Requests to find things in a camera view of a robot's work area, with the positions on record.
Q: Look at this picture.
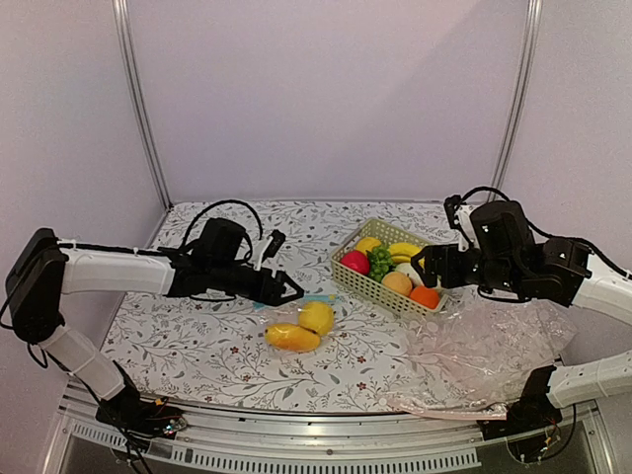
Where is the left aluminium frame post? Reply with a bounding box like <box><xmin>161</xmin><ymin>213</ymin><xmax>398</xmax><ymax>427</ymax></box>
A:
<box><xmin>112</xmin><ymin>0</ymin><xmax>173</xmax><ymax>210</ymax></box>

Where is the round peach fruit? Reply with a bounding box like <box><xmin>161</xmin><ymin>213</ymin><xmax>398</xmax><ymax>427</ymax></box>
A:
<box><xmin>381</xmin><ymin>272</ymin><xmax>414</xmax><ymax>297</ymax></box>

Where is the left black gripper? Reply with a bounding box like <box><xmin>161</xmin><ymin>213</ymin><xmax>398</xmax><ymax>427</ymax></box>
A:
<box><xmin>209</xmin><ymin>260</ymin><xmax>304</xmax><ymax>306</ymax></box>

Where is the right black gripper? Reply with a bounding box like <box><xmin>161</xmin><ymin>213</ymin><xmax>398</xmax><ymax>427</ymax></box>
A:
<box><xmin>412</xmin><ymin>242</ymin><xmax>524</xmax><ymax>293</ymax></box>

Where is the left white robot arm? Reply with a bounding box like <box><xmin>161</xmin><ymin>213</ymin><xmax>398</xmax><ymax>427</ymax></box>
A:
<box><xmin>3</xmin><ymin>218</ymin><xmax>304</xmax><ymax>437</ymax></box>

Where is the yellow lemon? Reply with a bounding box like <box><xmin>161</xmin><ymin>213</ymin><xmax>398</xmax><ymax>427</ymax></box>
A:
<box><xmin>298</xmin><ymin>301</ymin><xmax>335</xmax><ymax>336</ymax></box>

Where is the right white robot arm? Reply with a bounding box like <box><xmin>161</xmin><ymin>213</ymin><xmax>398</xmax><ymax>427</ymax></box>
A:
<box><xmin>411</xmin><ymin>195</ymin><xmax>631</xmax><ymax>439</ymax></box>

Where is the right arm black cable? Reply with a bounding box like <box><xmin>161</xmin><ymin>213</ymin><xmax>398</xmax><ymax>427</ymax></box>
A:
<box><xmin>461</xmin><ymin>185</ymin><xmax>632</xmax><ymax>280</ymax></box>

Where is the clear zip top bag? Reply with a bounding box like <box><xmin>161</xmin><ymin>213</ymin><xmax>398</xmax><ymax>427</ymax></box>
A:
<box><xmin>255</xmin><ymin>294</ymin><xmax>342</xmax><ymax>356</ymax></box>

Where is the floral table cloth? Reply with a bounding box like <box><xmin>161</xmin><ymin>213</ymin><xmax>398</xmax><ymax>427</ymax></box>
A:
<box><xmin>103</xmin><ymin>201</ymin><xmax>455</xmax><ymax>414</ymax></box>

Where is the yellow mango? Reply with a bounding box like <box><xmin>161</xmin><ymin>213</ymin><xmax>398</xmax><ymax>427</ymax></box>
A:
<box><xmin>264</xmin><ymin>323</ymin><xmax>321</xmax><ymax>353</ymax></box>

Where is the aluminium frame post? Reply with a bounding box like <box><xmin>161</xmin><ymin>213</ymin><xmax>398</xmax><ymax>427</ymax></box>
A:
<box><xmin>491</xmin><ymin>0</ymin><xmax>543</xmax><ymax>190</ymax></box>
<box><xmin>112</xmin><ymin>0</ymin><xmax>173</xmax><ymax>210</ymax></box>

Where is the red apple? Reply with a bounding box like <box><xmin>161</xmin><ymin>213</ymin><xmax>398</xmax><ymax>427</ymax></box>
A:
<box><xmin>340</xmin><ymin>250</ymin><xmax>370</xmax><ymax>276</ymax></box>

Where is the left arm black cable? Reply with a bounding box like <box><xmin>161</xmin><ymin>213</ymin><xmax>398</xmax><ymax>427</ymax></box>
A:
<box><xmin>182</xmin><ymin>198</ymin><xmax>266</xmax><ymax>253</ymax></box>

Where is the crumpled clear plastic sheet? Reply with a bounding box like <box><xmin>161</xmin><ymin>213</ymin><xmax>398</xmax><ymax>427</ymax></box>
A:
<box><xmin>381</xmin><ymin>291</ymin><xmax>577</xmax><ymax>421</ymax></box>

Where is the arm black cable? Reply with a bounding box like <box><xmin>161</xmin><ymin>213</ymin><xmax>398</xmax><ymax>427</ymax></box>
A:
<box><xmin>461</xmin><ymin>185</ymin><xmax>632</xmax><ymax>280</ymax></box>
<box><xmin>182</xmin><ymin>198</ymin><xmax>266</xmax><ymax>253</ymax></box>

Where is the front aluminium rail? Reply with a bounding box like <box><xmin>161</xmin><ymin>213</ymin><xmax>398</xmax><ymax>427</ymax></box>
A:
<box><xmin>41</xmin><ymin>381</ymin><xmax>618</xmax><ymax>473</ymax></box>

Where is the orange fruit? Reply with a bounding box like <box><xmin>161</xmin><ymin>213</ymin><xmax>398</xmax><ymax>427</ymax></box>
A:
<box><xmin>409</xmin><ymin>285</ymin><xmax>440</xmax><ymax>309</ymax></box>

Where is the green grape bunch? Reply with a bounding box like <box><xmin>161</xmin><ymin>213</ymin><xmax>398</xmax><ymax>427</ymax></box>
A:
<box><xmin>366</xmin><ymin>245</ymin><xmax>394</xmax><ymax>282</ymax></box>

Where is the yellow banana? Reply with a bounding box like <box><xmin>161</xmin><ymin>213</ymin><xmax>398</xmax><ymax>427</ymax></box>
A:
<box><xmin>388</xmin><ymin>242</ymin><xmax>422</xmax><ymax>265</ymax></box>

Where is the right aluminium frame post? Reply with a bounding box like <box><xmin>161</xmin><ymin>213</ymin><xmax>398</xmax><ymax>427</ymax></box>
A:
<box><xmin>491</xmin><ymin>0</ymin><xmax>543</xmax><ymax>190</ymax></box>

